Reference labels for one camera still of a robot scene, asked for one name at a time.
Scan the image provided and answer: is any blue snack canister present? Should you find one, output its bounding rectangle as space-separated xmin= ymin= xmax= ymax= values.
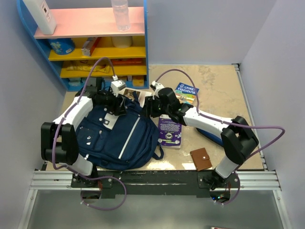
xmin=48 ymin=38 xmax=75 ymax=55

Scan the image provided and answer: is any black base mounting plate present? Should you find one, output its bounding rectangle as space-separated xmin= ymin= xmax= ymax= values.
xmin=71 ymin=170 xmax=240 ymax=201

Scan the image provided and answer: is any navy blue student backpack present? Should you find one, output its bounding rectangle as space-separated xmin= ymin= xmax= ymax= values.
xmin=76 ymin=98 xmax=164 ymax=171

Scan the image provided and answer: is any red flat box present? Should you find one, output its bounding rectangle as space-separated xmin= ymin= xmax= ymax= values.
xmin=112 ymin=58 xmax=143 ymax=65

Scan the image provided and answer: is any blue pencil case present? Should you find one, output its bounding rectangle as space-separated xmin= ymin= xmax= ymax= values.
xmin=196 ymin=128 xmax=223 ymax=147

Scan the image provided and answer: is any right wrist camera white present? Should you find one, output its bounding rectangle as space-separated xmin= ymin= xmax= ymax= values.
xmin=150 ymin=81 xmax=164 ymax=98

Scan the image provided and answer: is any yellow snack packet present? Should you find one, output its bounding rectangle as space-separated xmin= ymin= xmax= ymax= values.
xmin=66 ymin=60 xmax=111 ymax=73

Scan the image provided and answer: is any blue treehouse book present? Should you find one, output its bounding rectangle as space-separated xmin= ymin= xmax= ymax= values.
xmin=175 ymin=83 xmax=199 ymax=104

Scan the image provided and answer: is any white rectangular device box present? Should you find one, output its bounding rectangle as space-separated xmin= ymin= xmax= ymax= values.
xmin=23 ymin=0 xmax=57 ymax=35

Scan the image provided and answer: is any brown leather wallet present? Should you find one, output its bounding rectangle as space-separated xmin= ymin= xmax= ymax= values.
xmin=190 ymin=147 xmax=212 ymax=171

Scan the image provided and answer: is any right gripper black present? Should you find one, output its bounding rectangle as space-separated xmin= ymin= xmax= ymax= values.
xmin=140 ymin=95 xmax=171 ymax=118

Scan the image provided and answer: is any white cylindrical jar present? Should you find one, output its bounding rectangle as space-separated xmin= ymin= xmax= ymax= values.
xmin=111 ymin=36 xmax=133 ymax=49

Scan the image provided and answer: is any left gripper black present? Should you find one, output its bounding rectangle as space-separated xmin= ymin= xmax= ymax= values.
xmin=97 ymin=86 xmax=127 ymax=116

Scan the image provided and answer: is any aluminium rail frame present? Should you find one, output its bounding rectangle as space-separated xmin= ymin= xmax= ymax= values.
xmin=18 ymin=63 xmax=293 ymax=229

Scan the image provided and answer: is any clear plastic water bottle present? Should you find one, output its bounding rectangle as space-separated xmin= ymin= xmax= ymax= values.
xmin=111 ymin=0 xmax=131 ymax=32

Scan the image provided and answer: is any white coffee photo book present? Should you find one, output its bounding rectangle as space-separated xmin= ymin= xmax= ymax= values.
xmin=119 ymin=88 xmax=152 ymax=108

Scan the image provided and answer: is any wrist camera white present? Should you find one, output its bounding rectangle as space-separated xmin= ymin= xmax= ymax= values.
xmin=150 ymin=81 xmax=164 ymax=98
xmin=110 ymin=75 xmax=126 ymax=97

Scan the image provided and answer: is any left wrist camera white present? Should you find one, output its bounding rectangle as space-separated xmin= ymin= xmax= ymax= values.
xmin=110 ymin=75 xmax=126 ymax=97

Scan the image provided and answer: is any orange white carton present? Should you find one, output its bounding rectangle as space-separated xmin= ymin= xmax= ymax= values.
xmin=81 ymin=37 xmax=101 ymax=57

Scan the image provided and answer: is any blue shelf unit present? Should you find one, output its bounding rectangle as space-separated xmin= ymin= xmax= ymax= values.
xmin=16 ymin=0 xmax=149 ymax=92

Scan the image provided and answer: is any purple paperback book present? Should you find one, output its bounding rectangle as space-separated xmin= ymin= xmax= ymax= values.
xmin=158 ymin=114 xmax=182 ymax=149

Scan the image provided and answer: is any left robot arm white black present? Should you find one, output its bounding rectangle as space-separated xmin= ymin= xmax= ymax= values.
xmin=41 ymin=76 xmax=126 ymax=187

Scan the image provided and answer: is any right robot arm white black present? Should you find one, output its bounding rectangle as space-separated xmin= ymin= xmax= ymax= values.
xmin=142 ymin=87 xmax=259 ymax=190

